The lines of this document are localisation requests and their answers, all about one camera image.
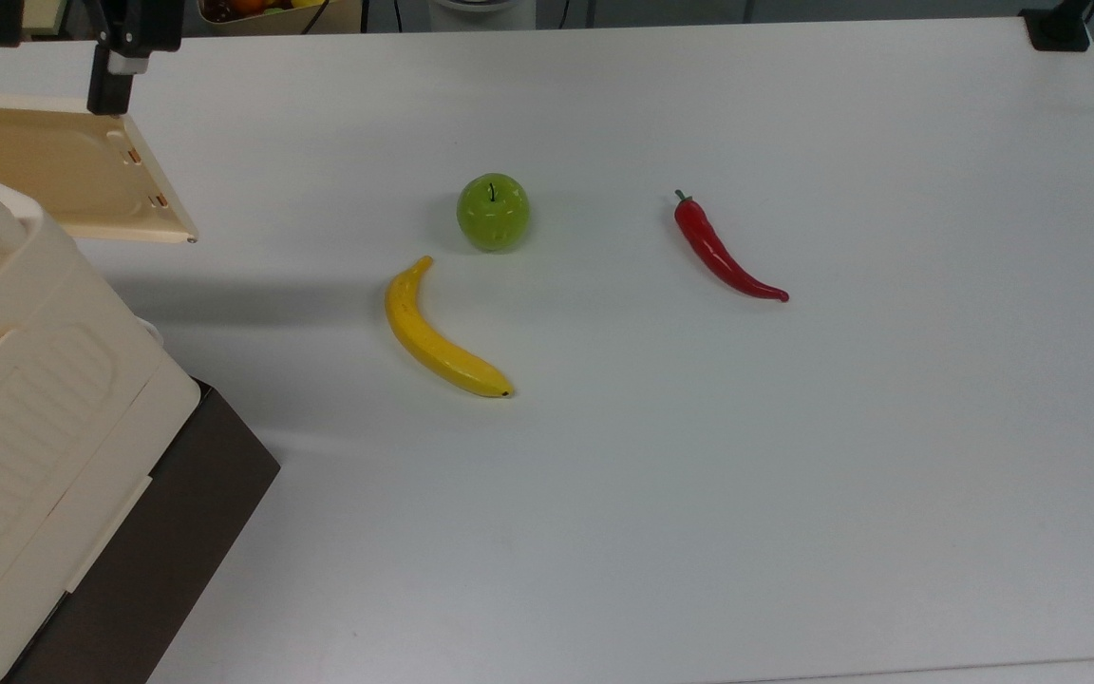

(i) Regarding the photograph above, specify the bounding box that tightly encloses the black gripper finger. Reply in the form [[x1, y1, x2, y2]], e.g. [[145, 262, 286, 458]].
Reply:
[[86, 51, 150, 118]]

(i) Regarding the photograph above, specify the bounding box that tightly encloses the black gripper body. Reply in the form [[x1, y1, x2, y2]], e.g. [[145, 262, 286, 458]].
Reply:
[[94, 0, 184, 56]]

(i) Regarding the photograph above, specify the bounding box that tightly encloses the cream cabinet door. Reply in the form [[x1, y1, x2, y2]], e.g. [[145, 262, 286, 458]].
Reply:
[[0, 90, 199, 244]]

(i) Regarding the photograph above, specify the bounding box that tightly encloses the cream plastic cabinet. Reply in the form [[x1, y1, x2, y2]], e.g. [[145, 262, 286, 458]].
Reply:
[[0, 157, 202, 684]]

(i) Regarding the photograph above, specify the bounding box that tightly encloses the green toy apple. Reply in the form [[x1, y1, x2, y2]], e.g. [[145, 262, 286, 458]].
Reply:
[[456, 172, 531, 253]]

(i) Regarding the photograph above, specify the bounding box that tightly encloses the yellow toy banana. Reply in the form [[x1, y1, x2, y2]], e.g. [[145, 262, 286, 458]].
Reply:
[[385, 255, 515, 399]]

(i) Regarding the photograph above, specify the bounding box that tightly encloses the dark brown drawer box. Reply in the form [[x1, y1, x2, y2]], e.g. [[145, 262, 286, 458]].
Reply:
[[0, 378, 281, 684]]

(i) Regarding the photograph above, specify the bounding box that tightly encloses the red toy chili pepper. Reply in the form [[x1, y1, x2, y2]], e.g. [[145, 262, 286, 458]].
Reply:
[[673, 189, 790, 303]]

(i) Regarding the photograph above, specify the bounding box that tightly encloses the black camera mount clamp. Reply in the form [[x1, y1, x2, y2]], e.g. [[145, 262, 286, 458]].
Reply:
[[1020, 0, 1094, 53]]

